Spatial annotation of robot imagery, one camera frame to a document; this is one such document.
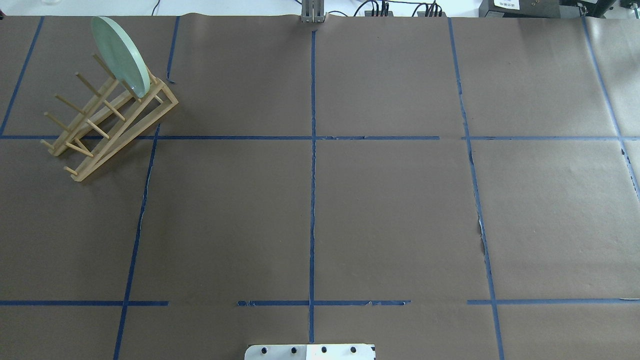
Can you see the light green round plate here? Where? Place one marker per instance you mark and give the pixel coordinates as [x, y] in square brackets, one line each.
[120, 54]

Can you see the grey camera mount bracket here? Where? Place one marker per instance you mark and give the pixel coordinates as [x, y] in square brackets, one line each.
[312, 11]

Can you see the wooden plate drying rack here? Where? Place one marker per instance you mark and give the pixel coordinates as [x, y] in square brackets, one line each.
[112, 118]

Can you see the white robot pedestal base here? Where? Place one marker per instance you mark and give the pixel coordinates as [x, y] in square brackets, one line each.
[331, 351]

